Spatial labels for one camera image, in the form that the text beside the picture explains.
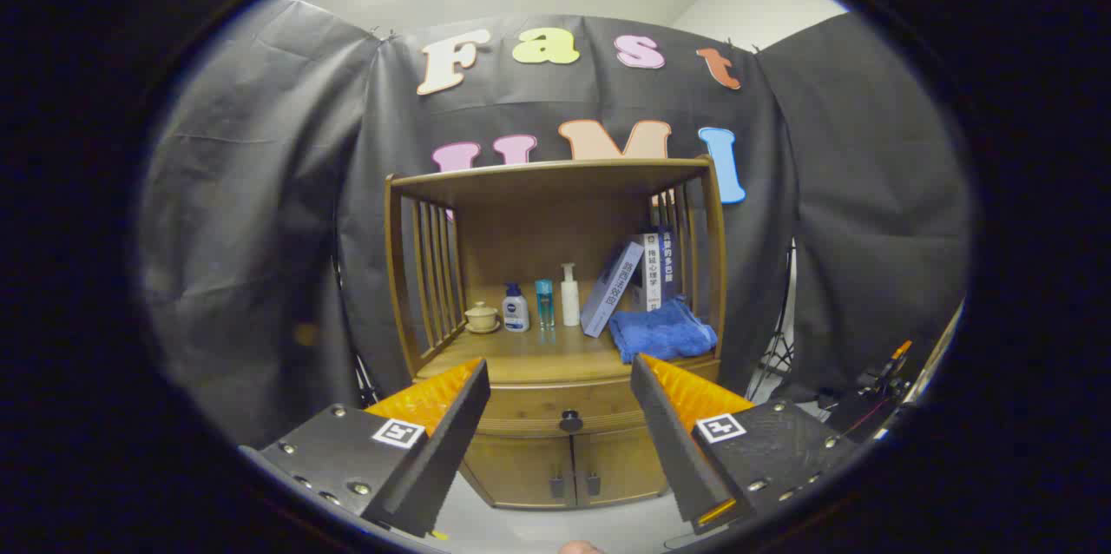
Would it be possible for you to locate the wooden cabinet door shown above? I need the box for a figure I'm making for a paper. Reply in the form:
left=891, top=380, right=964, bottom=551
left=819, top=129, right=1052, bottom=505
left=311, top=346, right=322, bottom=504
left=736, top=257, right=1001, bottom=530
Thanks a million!
left=573, top=428, right=669, bottom=507
left=462, top=432, right=575, bottom=510

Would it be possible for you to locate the white bottle with blue cap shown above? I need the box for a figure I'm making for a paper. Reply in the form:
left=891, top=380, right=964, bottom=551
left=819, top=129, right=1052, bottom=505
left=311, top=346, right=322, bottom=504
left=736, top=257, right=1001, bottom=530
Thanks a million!
left=502, top=282, right=530, bottom=333

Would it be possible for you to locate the wooden cabinet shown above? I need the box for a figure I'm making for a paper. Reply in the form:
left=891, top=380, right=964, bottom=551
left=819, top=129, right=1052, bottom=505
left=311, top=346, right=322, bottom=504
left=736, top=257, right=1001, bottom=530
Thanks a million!
left=385, top=156, right=728, bottom=510

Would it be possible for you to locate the blue folded towel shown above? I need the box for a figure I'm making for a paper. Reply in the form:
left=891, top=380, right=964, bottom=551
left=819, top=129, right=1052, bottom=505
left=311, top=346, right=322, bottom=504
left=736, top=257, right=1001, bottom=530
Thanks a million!
left=608, top=297, right=719, bottom=364

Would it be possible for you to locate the white pump bottle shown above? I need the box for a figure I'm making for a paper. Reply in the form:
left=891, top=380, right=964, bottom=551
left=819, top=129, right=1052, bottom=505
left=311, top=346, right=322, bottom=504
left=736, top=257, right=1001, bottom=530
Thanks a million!
left=560, top=263, right=581, bottom=327

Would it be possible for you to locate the black tripod stand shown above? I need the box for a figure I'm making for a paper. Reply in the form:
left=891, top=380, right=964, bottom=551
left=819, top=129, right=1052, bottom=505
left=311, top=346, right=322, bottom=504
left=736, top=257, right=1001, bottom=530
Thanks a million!
left=746, top=241, right=796, bottom=403
left=350, top=346, right=379, bottom=409

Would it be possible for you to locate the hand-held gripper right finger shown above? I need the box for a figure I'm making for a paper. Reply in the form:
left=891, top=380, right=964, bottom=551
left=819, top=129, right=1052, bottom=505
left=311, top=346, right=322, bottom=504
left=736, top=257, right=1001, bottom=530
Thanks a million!
left=630, top=353, right=860, bottom=536

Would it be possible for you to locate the wooden drawer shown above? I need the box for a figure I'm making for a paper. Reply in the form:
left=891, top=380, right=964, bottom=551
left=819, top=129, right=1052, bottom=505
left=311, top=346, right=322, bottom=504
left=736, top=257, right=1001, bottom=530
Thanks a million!
left=415, top=360, right=721, bottom=439

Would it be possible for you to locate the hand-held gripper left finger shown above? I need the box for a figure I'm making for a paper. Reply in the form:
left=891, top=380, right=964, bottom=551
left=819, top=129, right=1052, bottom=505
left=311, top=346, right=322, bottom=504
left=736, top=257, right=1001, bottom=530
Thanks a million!
left=239, top=357, right=491, bottom=539

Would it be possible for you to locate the white upright book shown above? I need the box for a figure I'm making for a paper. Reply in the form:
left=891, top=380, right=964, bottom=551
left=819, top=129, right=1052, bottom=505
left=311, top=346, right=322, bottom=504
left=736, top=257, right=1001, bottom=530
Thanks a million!
left=631, top=233, right=665, bottom=313

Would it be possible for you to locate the wooden countertop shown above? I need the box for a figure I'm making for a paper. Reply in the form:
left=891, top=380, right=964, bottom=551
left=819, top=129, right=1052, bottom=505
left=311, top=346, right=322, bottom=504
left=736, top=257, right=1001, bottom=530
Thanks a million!
left=417, top=293, right=720, bottom=386

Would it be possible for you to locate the black backdrop cloth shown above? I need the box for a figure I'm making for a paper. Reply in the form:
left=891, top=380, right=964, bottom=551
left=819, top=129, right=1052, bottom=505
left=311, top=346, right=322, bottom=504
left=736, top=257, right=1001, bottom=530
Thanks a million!
left=139, top=0, right=973, bottom=451

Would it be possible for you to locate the black device with orange tip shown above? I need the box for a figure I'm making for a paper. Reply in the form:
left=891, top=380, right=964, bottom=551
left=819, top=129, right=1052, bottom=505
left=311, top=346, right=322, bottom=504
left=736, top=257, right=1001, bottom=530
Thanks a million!
left=820, top=340, right=917, bottom=442

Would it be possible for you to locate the lavender leaning book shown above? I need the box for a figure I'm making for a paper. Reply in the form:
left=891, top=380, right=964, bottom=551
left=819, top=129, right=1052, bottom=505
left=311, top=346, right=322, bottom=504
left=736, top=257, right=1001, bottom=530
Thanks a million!
left=580, top=240, right=646, bottom=338

